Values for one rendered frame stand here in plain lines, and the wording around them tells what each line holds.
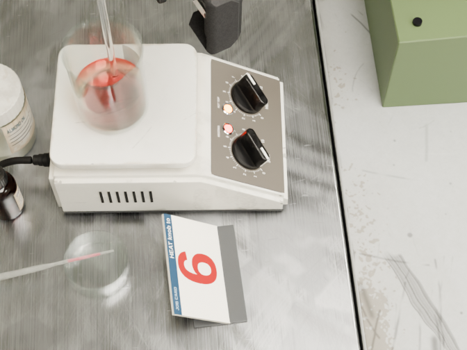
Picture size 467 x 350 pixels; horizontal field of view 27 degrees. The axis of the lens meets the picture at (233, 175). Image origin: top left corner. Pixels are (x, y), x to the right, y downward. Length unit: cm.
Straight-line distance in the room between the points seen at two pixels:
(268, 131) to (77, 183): 18
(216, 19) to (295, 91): 30
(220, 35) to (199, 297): 25
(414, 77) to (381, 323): 22
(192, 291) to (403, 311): 18
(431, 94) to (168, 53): 25
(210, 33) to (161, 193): 21
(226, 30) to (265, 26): 32
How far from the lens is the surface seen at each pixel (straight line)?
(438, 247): 87
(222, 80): 86
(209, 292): 82
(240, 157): 82
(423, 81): 90
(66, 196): 83
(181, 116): 81
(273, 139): 86
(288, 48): 96
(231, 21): 65
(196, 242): 83
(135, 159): 79
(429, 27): 86
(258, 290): 83
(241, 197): 83
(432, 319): 84
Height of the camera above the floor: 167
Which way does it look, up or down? 62 degrees down
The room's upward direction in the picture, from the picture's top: straight up
